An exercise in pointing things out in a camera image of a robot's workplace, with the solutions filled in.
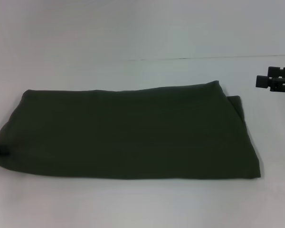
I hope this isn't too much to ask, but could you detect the dark green shirt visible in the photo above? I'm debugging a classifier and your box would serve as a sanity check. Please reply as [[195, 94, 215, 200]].
[[0, 80, 262, 180]]

